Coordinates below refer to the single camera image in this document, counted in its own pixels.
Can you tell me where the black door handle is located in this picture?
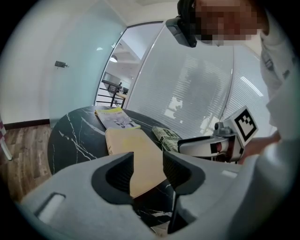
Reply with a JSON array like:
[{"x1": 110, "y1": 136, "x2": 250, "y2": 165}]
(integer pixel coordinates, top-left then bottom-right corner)
[{"x1": 54, "y1": 60, "x2": 70, "y2": 69}]

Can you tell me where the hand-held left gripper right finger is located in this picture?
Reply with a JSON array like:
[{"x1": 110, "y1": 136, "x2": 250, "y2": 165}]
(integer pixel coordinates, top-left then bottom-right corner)
[{"x1": 163, "y1": 151, "x2": 249, "y2": 240}]

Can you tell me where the yellow-green book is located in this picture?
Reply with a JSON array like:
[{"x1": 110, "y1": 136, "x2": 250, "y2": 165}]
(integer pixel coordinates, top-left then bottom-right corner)
[{"x1": 94, "y1": 107, "x2": 141, "y2": 131}]

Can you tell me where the black head-worn camera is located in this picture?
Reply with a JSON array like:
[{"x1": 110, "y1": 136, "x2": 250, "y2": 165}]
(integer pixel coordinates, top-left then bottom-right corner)
[{"x1": 165, "y1": 15, "x2": 198, "y2": 49}]

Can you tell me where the person's right forearm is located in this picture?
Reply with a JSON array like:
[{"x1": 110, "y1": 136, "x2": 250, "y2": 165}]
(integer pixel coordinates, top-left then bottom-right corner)
[{"x1": 241, "y1": 131, "x2": 281, "y2": 165}]

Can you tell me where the white printed t-shirt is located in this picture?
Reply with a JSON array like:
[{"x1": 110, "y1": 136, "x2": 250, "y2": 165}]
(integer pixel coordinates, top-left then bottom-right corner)
[{"x1": 234, "y1": 9, "x2": 300, "y2": 240}]

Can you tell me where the tan book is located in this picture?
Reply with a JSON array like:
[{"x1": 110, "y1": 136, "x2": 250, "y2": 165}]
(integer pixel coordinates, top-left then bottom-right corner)
[{"x1": 105, "y1": 127, "x2": 168, "y2": 199}]

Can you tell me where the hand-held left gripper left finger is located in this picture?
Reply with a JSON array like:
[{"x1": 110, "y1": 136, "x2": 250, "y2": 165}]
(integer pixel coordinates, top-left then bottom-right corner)
[{"x1": 21, "y1": 151, "x2": 156, "y2": 240}]

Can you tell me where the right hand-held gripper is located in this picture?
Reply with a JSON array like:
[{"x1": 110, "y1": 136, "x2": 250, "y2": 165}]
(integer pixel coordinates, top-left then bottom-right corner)
[{"x1": 177, "y1": 105, "x2": 258, "y2": 165}]

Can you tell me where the round black marble table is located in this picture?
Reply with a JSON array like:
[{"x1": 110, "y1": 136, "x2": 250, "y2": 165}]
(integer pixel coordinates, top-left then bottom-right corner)
[{"x1": 46, "y1": 105, "x2": 195, "y2": 235}]

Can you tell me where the grey book with black lettering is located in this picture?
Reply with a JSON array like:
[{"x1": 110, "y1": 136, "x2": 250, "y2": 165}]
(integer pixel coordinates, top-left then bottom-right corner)
[{"x1": 151, "y1": 126, "x2": 184, "y2": 153}]

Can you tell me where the black metal railing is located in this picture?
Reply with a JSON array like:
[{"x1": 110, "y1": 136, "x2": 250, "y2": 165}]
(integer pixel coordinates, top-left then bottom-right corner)
[{"x1": 94, "y1": 86, "x2": 128, "y2": 109}]

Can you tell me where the person's face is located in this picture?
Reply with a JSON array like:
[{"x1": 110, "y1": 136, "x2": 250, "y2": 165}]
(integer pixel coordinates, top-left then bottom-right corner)
[{"x1": 194, "y1": 0, "x2": 269, "y2": 47}]

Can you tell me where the frosted glass door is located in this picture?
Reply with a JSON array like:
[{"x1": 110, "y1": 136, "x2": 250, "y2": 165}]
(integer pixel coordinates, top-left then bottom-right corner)
[{"x1": 48, "y1": 14, "x2": 128, "y2": 122}]

